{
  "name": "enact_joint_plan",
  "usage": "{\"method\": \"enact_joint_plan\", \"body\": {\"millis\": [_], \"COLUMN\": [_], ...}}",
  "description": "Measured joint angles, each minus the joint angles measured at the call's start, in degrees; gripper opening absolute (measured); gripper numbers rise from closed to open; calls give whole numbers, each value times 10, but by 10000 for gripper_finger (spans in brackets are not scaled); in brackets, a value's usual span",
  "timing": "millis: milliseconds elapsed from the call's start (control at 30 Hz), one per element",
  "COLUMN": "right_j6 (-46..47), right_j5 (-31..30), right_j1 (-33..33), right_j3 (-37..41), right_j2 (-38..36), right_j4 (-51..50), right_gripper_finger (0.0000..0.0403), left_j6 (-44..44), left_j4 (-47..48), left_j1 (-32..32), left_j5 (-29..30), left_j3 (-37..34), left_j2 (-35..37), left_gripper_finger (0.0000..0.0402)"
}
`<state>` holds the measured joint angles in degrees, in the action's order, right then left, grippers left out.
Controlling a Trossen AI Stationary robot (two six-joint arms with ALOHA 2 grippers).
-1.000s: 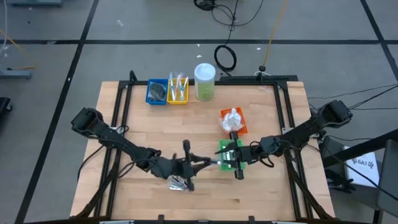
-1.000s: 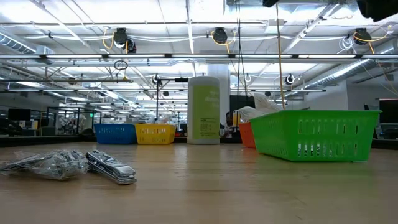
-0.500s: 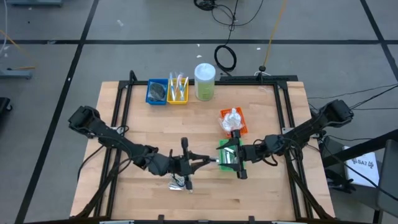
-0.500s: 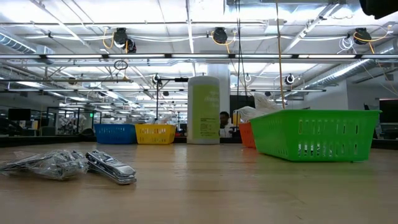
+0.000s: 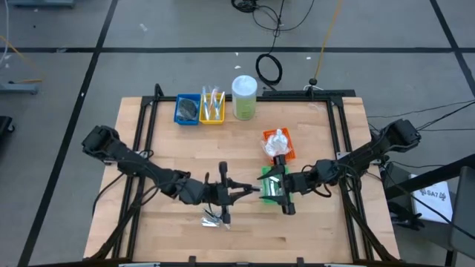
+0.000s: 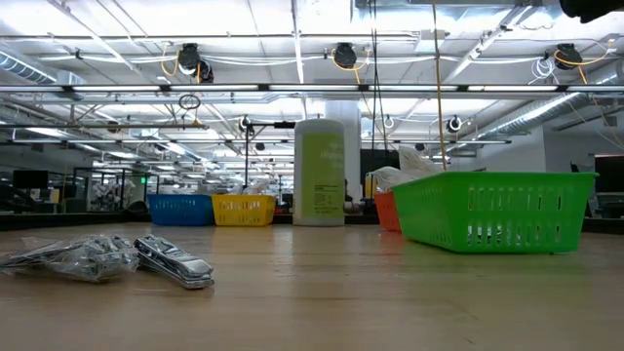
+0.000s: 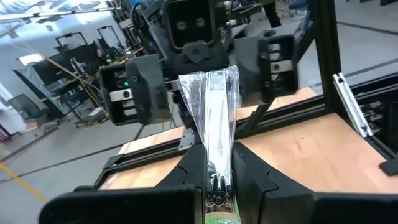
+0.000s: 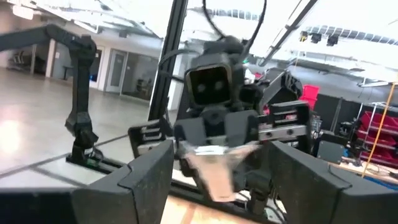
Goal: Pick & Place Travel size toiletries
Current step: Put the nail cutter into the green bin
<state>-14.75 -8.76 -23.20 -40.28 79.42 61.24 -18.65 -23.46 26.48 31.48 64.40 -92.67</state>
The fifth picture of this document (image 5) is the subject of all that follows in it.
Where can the clear bag of cotton balls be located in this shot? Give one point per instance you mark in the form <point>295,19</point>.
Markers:
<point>272,148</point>
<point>280,139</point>

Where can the bagged black hair brush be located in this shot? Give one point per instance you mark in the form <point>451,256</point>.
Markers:
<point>188,108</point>

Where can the black metal beam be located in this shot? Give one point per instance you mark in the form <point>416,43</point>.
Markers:
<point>426,178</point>

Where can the silver nail clipper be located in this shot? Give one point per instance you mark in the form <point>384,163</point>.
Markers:
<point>275,181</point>
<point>274,191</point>

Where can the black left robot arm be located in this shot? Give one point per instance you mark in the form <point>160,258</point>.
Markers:
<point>130,163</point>

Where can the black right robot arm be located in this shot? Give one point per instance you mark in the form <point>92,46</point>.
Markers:
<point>371,152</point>

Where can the white cardboard box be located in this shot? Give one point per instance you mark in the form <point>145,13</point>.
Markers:
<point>430,207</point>

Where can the clear bag of metal tools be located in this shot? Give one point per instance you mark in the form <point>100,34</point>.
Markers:
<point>209,221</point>

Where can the black metal table frame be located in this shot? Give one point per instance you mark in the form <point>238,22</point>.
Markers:
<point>297,98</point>

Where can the bagged blue white toothbrush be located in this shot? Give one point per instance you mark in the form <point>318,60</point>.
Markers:
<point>205,105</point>
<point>213,100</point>
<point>220,105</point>

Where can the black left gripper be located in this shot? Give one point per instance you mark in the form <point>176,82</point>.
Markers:
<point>217,193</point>

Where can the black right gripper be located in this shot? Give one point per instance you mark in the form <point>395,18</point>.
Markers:
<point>297,183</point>

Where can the orange plastic basket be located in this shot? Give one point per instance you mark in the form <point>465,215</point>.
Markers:
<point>292,150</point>

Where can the white wipes canister green label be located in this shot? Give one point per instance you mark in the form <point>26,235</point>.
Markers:
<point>244,100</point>

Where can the grey metal stand foot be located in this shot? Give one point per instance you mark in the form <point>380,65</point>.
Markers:
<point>18,89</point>

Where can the yellow plastic basket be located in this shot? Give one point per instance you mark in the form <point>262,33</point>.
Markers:
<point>211,121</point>

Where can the blue plastic basket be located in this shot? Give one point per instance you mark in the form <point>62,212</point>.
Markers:
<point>176,111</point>

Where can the green plastic basket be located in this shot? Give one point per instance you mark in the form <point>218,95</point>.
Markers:
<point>265,170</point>

